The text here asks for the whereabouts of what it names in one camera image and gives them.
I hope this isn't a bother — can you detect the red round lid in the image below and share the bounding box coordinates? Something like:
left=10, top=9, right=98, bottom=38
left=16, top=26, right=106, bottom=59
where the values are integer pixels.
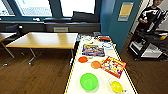
left=77, top=55, right=89, bottom=64

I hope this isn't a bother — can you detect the person in dark shirt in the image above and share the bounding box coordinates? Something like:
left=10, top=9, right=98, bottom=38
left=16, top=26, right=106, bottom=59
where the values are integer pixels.
left=137, top=0, right=168, bottom=33

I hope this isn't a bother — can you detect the dark small device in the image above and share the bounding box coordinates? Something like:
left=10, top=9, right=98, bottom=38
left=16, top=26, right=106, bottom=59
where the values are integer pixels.
left=75, top=33, right=83, bottom=43

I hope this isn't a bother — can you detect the red board game box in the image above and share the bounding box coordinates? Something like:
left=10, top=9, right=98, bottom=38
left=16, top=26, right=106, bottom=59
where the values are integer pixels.
left=100, top=55, right=128, bottom=79

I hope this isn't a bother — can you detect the yellow wooden table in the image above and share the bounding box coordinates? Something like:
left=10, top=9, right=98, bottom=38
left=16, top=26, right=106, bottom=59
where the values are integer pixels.
left=5, top=31, right=79, bottom=66

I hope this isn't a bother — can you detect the black cushion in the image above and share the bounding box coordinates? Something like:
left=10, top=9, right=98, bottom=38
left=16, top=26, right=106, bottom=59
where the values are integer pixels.
left=71, top=10, right=100, bottom=24

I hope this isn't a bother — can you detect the white serving table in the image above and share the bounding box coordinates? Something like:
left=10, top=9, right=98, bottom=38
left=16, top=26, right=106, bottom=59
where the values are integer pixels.
left=63, top=32, right=139, bottom=94

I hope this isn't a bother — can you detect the yellow wall sign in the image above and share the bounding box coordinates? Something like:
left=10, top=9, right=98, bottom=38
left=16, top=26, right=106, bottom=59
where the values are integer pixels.
left=118, top=2, right=134, bottom=22

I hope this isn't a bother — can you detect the white bowl blue rim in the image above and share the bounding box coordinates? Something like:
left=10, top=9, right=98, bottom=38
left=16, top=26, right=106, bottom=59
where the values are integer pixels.
left=102, top=41, right=115, bottom=49

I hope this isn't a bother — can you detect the white round plate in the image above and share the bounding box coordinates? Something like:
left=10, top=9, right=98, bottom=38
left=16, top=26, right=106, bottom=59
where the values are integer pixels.
left=81, top=35, right=96, bottom=42

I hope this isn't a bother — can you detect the small red flat box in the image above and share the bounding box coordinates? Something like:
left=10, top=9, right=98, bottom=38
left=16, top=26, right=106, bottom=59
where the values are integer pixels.
left=98, top=35, right=112, bottom=42

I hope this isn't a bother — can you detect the yellow plastic bowl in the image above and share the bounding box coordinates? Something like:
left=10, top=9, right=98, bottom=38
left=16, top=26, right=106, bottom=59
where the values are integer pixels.
left=108, top=77, right=128, bottom=94

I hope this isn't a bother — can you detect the bright window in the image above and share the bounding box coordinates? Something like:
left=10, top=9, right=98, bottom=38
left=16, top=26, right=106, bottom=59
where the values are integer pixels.
left=0, top=0, right=16, bottom=16
left=14, top=0, right=53, bottom=17
left=59, top=0, right=96, bottom=18

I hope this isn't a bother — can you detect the black office chair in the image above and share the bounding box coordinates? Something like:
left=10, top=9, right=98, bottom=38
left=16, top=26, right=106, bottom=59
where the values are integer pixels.
left=4, top=23, right=21, bottom=38

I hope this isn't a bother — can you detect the green plastic bowl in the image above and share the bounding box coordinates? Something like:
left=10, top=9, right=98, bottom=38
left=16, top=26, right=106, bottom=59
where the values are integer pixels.
left=79, top=72, right=100, bottom=92

